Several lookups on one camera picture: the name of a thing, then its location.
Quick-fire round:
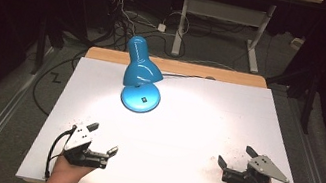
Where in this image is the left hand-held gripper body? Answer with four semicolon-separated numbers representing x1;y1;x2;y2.
60;122;114;172

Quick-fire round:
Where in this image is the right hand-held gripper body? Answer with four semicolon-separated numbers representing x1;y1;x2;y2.
220;148;295;183

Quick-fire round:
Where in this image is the blue desk lamp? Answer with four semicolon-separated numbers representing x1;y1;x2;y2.
114;33;172;117

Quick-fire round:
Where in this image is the person's left hand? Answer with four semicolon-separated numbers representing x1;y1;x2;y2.
48;151;97;183

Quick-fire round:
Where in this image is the white table sheet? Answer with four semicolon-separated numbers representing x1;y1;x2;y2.
15;47;326;183

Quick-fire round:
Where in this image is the wooden table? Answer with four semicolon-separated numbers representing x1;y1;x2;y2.
22;37;318;183

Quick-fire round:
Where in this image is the white box on floor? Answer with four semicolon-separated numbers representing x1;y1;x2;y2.
289;36;306;51

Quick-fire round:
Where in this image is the white power adapter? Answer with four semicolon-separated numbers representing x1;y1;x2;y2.
156;23;168;34

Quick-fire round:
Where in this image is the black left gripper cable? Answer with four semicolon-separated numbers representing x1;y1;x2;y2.
43;121;79;183

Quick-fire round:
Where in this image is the black floor cable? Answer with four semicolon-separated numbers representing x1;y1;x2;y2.
27;41;89;122

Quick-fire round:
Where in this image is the black lamp cable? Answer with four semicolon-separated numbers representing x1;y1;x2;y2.
162;68;209;85

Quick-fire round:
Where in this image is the bundle of floor cables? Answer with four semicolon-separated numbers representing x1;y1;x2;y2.
96;0;195;63

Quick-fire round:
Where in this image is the white metal desk frame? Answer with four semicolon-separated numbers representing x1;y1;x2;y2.
169;0;278;76

